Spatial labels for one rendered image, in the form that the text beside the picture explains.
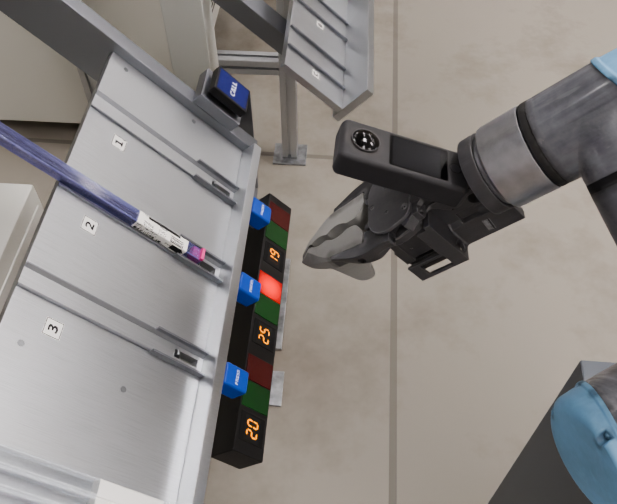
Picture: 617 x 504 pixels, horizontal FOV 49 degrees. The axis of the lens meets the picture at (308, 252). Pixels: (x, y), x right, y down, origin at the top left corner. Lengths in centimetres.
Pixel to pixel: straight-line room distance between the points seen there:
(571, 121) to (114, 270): 40
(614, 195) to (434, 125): 149
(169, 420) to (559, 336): 114
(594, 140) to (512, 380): 104
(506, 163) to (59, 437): 40
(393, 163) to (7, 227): 58
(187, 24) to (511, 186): 60
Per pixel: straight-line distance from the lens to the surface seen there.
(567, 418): 65
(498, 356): 154
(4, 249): 95
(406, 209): 58
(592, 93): 54
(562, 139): 54
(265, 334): 75
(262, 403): 72
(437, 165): 58
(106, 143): 71
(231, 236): 74
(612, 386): 66
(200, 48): 104
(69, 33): 79
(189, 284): 69
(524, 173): 55
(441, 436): 143
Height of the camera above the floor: 130
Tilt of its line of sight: 52 degrees down
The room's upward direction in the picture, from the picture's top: straight up
